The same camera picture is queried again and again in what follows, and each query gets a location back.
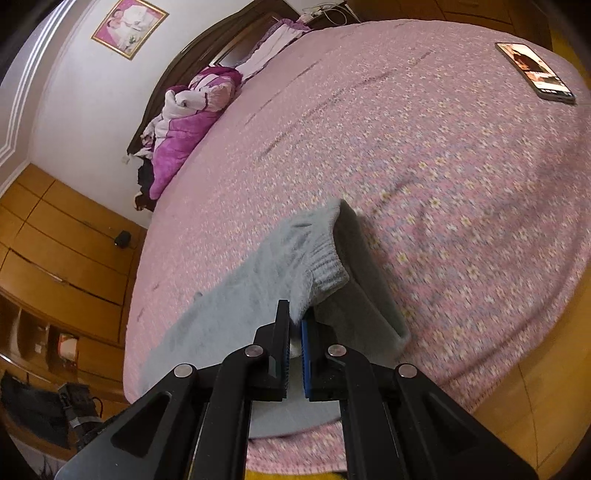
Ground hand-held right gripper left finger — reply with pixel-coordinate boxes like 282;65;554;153
55;299;291;480

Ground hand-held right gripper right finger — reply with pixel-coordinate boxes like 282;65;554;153
300;308;539;480

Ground grey knit pants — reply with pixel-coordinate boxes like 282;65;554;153
139;198;411;439

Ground pink floral bed sheet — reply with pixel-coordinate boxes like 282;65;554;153
122;18;585;476

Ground red white box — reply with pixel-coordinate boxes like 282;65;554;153
58;332;79;372

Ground dark clothes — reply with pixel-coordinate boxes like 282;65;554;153
136;159;158;213

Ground black bag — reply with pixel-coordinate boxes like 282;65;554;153
0;371;105;450

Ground purple quilt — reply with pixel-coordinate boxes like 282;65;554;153
139;65;243;200

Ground wooden wardrobe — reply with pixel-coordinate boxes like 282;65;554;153
0;164;148;462

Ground striped pillow with purple ruffle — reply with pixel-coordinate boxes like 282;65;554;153
235;17;312;81

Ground dark wooden headboard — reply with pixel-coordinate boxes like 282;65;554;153
127;9;287;155

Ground smartphone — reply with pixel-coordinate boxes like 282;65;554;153
495;41;577;106

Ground wooden low cabinet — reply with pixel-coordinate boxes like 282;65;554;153
286;0;552;51

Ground white charging cables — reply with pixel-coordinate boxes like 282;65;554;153
298;2;347;24

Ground framed wall picture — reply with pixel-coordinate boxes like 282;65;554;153
91;0;168;61

